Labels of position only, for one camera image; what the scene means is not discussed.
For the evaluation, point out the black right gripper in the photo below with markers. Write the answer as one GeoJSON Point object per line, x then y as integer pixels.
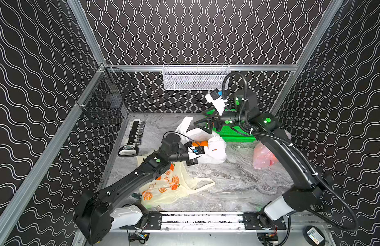
{"type": "Point", "coordinates": [208, 122]}

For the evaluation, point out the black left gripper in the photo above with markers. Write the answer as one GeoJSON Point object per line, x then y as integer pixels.
{"type": "Point", "coordinates": [191, 152]}

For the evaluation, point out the large orange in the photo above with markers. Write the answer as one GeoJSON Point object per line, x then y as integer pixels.
{"type": "Point", "coordinates": [200, 143]}

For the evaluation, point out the yellow bag with orange print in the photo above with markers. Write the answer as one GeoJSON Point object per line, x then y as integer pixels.
{"type": "Point", "coordinates": [171, 186]}

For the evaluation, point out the white plastic bag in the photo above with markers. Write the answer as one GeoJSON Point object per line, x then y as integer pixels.
{"type": "Point", "coordinates": [214, 145]}

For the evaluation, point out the pink plastic bag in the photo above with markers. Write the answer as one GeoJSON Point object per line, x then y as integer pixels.
{"type": "Point", "coordinates": [263, 157]}

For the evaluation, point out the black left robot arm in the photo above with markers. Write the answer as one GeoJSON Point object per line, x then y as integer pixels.
{"type": "Point", "coordinates": [93, 212]}

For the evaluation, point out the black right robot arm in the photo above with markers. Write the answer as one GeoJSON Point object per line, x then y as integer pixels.
{"type": "Point", "coordinates": [245, 118]}

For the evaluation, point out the green plastic basket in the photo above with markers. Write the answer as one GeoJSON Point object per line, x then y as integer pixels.
{"type": "Point", "coordinates": [236, 135]}

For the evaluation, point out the black round device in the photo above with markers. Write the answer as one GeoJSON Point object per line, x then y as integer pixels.
{"type": "Point", "coordinates": [314, 236]}

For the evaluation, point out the white wire mesh basket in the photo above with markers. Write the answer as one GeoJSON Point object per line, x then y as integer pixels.
{"type": "Point", "coordinates": [190, 77]}

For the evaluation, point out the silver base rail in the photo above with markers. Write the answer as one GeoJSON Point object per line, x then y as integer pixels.
{"type": "Point", "coordinates": [187, 222]}

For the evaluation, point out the socket set rail holder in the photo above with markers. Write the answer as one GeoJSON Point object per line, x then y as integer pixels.
{"type": "Point", "coordinates": [131, 149]}

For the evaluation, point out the black wire basket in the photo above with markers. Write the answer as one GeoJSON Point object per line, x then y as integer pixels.
{"type": "Point", "coordinates": [103, 105]}

